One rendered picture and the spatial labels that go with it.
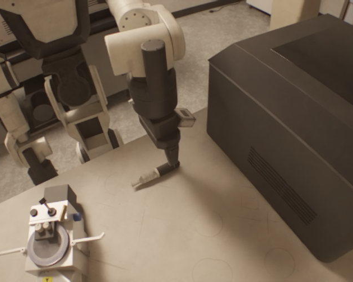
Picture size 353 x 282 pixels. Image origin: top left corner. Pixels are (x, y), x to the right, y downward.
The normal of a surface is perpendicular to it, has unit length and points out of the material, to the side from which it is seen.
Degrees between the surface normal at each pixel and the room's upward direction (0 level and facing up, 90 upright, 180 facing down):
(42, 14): 77
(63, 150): 0
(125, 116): 0
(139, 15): 95
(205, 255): 0
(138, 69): 90
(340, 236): 90
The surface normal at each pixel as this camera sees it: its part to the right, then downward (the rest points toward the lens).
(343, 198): -0.86, 0.42
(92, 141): 0.02, -0.49
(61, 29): 0.52, 0.46
